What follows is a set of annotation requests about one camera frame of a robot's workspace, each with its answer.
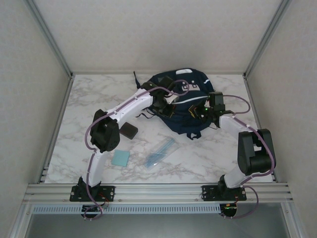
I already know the navy blue backpack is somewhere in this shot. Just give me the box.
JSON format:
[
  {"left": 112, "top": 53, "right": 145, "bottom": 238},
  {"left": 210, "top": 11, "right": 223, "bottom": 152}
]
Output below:
[{"left": 133, "top": 68, "right": 216, "bottom": 141}]

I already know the clear bag of blue pens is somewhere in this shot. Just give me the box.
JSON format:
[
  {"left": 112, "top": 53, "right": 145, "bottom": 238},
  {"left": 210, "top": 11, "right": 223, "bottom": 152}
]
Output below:
[{"left": 145, "top": 137, "right": 179, "bottom": 172}]

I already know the black pencil case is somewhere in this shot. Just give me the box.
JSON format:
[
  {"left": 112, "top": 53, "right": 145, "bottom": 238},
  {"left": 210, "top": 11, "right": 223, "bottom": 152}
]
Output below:
[{"left": 119, "top": 122, "right": 139, "bottom": 140}]

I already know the light blue sticky note pad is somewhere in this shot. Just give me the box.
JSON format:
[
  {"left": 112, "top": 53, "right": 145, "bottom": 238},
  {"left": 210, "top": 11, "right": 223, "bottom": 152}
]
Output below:
[{"left": 110, "top": 149, "right": 131, "bottom": 166}]

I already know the small controller board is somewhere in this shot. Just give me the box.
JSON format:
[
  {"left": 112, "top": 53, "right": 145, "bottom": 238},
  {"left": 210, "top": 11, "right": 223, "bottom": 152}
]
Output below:
[
  {"left": 221, "top": 203, "right": 238, "bottom": 214},
  {"left": 82, "top": 204, "right": 104, "bottom": 213}
]

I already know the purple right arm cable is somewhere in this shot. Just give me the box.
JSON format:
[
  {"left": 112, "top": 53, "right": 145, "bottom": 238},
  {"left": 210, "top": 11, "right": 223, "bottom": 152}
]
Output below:
[{"left": 220, "top": 94, "right": 277, "bottom": 220}]

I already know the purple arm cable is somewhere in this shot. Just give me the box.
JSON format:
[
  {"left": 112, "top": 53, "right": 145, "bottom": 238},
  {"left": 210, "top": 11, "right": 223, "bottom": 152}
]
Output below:
[
  {"left": 83, "top": 79, "right": 190, "bottom": 221},
  {"left": 220, "top": 94, "right": 277, "bottom": 220}
]

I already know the aluminium table side rail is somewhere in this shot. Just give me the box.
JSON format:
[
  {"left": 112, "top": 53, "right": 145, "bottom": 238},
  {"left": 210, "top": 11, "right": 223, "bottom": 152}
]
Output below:
[
  {"left": 38, "top": 74, "right": 75, "bottom": 184},
  {"left": 244, "top": 74, "right": 277, "bottom": 183}
]

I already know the aluminium mounting rail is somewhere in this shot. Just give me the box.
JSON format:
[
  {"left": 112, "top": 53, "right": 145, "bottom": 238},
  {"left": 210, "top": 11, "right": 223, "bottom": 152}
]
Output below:
[{"left": 24, "top": 182, "right": 293, "bottom": 205}]

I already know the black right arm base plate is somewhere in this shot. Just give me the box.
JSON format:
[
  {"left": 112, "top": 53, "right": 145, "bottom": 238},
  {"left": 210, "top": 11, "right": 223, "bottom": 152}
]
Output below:
[{"left": 202, "top": 184, "right": 248, "bottom": 202}]

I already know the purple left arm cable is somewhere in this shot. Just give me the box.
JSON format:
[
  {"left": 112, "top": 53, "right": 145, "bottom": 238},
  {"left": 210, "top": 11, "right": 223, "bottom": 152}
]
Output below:
[{"left": 83, "top": 79, "right": 190, "bottom": 221}]

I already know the aluminium frame post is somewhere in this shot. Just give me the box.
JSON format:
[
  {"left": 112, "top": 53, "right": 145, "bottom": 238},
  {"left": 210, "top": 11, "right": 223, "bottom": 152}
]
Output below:
[
  {"left": 243, "top": 0, "right": 293, "bottom": 79},
  {"left": 23, "top": 0, "right": 75, "bottom": 79}
]

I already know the slotted grey cable duct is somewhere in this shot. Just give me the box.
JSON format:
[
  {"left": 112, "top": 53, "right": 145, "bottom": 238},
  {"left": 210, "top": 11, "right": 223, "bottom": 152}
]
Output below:
[{"left": 32, "top": 204, "right": 221, "bottom": 215}]

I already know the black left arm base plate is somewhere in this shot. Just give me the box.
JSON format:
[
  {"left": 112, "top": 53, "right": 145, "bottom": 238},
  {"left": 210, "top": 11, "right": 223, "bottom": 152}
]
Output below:
[{"left": 69, "top": 185, "right": 116, "bottom": 202}]

